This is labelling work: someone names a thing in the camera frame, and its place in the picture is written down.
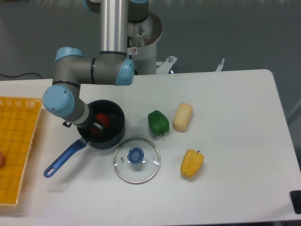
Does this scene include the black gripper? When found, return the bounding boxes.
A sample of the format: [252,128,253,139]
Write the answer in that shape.
[63,107,104,130]

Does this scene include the red bell pepper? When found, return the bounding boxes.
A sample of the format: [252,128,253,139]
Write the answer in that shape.
[89,113,110,136]

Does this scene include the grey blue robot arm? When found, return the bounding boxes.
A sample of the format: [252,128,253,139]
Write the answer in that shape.
[43,0,149,128]

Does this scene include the green bell pepper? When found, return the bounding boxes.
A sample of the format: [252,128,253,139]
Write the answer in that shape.
[148,110,170,136]

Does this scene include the yellow bell pepper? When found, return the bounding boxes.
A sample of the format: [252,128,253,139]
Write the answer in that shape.
[180,149,205,178]

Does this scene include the glass lid blue knob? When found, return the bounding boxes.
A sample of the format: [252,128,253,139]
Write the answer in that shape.
[113,137,161,185]

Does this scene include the yellow plastic basket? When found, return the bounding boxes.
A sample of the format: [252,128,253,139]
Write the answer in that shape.
[0,96,42,206]

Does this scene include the beige bread loaf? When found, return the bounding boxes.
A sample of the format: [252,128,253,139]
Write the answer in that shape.
[172,103,193,132]

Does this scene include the black device table corner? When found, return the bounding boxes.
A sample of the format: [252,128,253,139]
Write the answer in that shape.
[290,190,301,214]

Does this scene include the dark pot blue handle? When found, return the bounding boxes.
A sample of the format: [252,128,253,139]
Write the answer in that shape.
[44,100,125,178]

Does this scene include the black floor cable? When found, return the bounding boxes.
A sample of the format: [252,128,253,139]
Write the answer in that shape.
[0,72,43,79]

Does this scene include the white metal base frame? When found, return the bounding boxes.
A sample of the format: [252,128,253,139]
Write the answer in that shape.
[156,56,178,74]

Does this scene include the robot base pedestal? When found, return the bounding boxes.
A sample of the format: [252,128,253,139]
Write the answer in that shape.
[127,9,163,75]

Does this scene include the white metal bracket right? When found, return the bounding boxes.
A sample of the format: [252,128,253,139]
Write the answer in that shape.
[215,58,225,72]

